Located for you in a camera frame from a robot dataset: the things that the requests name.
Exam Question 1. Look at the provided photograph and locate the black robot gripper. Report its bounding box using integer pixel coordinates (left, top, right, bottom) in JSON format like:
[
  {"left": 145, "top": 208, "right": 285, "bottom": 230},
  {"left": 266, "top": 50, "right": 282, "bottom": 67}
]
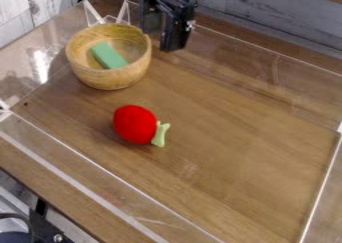
[{"left": 138, "top": 0, "right": 198, "bottom": 52}]

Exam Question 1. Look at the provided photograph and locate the brown wooden bowl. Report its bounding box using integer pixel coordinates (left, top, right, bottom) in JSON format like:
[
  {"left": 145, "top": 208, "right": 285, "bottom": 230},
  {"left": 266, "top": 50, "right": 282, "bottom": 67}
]
[{"left": 66, "top": 23, "right": 153, "bottom": 90}]

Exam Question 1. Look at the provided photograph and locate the green rectangular block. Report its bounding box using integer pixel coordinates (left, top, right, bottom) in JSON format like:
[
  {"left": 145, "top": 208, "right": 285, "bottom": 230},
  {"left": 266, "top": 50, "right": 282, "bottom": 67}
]
[{"left": 91, "top": 42, "right": 129, "bottom": 69}]

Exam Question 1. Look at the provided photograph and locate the red plush tomato toy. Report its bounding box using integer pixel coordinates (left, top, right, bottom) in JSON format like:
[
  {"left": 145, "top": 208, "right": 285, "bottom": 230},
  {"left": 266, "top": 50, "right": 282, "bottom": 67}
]
[{"left": 113, "top": 105, "right": 171, "bottom": 147}]

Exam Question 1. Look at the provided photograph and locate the clear acrylic tray barrier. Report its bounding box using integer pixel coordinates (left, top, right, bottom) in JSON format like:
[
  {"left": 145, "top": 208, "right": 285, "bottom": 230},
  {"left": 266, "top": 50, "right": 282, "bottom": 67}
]
[{"left": 0, "top": 7, "right": 342, "bottom": 243}]

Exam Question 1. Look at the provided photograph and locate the black clamp under table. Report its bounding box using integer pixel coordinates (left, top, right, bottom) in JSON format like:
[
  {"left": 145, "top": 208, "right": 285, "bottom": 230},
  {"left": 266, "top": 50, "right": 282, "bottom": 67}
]
[{"left": 30, "top": 199, "right": 75, "bottom": 243}]

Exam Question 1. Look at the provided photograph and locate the black cable loop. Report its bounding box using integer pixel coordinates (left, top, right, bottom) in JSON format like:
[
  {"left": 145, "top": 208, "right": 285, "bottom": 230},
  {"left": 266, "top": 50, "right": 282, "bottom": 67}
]
[{"left": 0, "top": 212, "right": 38, "bottom": 243}]

